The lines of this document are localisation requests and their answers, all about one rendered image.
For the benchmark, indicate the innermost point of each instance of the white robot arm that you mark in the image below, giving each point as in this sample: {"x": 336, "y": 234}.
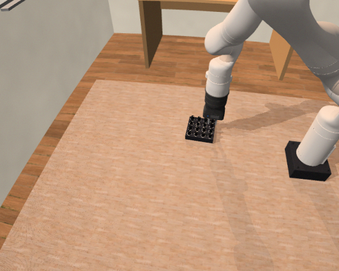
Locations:
{"x": 316, "y": 43}

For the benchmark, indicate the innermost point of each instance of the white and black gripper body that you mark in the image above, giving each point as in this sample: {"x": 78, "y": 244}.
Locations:
{"x": 215, "y": 99}

